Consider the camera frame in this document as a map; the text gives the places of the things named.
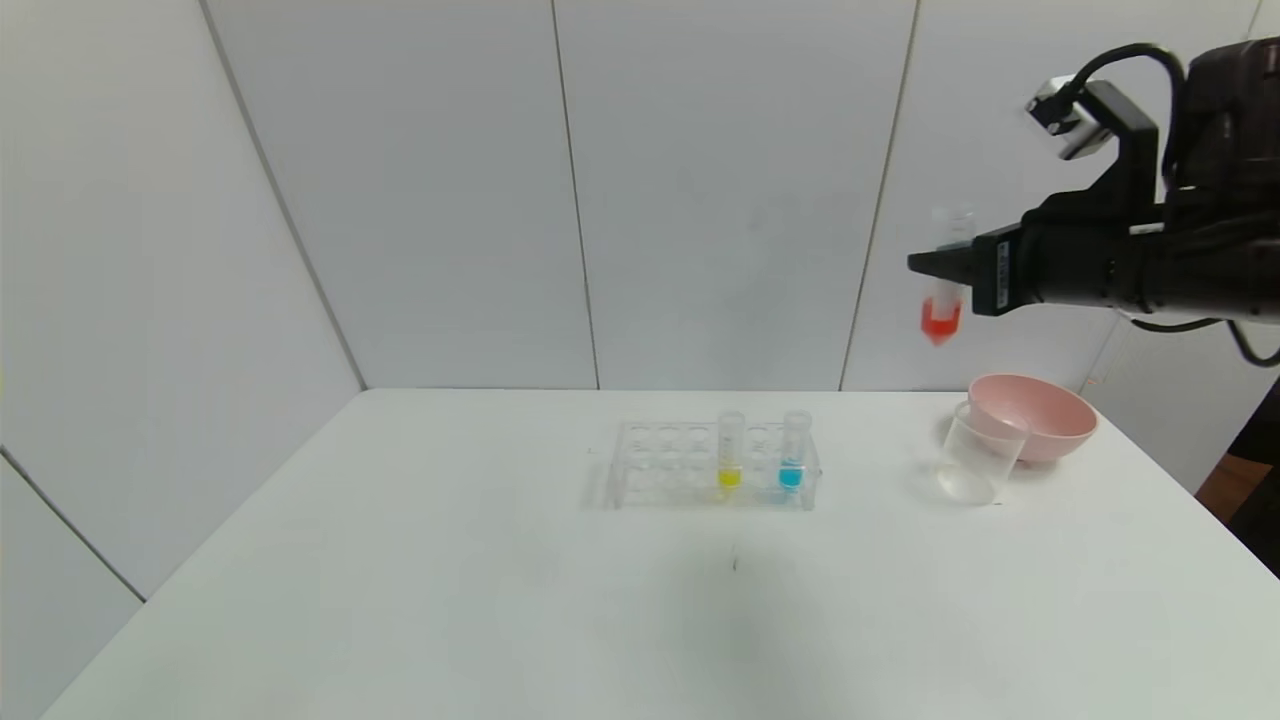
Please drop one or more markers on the clear acrylic test tube rack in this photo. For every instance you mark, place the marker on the clear acrylic test tube rack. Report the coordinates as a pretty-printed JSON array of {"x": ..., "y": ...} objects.
[{"x": 660, "y": 470}]

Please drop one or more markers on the clear plastic measuring cup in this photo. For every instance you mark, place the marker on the clear plastic measuring cup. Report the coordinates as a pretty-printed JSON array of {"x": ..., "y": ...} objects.
[{"x": 975, "y": 470}]

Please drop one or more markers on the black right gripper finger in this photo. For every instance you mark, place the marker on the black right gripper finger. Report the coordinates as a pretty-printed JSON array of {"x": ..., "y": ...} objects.
[{"x": 950, "y": 265}]

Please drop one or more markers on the test tube with yellow pigment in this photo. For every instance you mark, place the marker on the test tube with yellow pigment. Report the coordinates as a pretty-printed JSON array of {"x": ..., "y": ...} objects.
[{"x": 730, "y": 478}]

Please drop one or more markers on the dark furniture beside table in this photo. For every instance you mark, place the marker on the dark furniture beside table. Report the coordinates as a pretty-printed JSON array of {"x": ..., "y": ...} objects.
[{"x": 1262, "y": 500}]

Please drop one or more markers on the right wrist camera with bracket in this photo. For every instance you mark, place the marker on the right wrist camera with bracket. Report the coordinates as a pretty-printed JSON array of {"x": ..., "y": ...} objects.
[{"x": 1065, "y": 115}]

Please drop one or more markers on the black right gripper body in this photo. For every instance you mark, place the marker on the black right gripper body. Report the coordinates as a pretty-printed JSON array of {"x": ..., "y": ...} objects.
[{"x": 999, "y": 270}]

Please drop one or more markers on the test tube with red pigment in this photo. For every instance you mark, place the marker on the test tube with red pigment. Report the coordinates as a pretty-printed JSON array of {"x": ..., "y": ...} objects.
[{"x": 941, "y": 320}]

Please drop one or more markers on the pink bowl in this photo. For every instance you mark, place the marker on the pink bowl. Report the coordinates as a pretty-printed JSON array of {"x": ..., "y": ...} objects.
[{"x": 1045, "y": 420}]

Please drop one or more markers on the test tube with blue pigment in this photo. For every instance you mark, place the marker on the test tube with blue pigment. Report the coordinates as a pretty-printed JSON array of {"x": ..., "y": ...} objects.
[{"x": 790, "y": 478}]

